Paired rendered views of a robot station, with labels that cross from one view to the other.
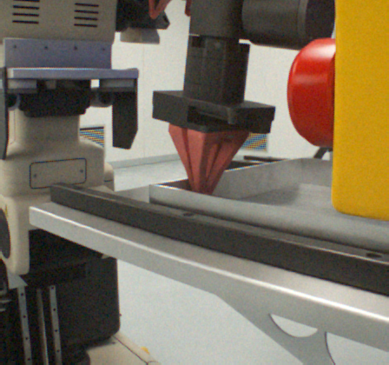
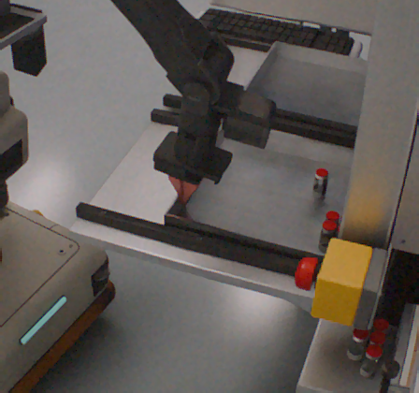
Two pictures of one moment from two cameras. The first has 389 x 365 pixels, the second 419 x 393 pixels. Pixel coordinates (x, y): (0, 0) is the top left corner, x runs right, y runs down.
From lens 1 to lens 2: 0.73 m
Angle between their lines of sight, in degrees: 37
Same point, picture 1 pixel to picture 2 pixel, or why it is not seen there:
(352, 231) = (292, 251)
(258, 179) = not seen: hidden behind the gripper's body
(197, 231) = (209, 249)
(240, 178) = not seen: hidden behind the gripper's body
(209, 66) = (199, 150)
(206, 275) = (224, 277)
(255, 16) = (233, 134)
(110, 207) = (139, 229)
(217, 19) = (205, 127)
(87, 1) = not seen: outside the picture
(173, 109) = (173, 169)
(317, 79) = (306, 283)
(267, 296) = (258, 287)
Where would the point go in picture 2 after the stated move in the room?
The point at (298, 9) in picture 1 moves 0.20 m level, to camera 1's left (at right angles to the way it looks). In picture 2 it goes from (261, 138) to (115, 173)
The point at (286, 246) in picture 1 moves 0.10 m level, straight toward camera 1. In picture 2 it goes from (262, 260) to (281, 312)
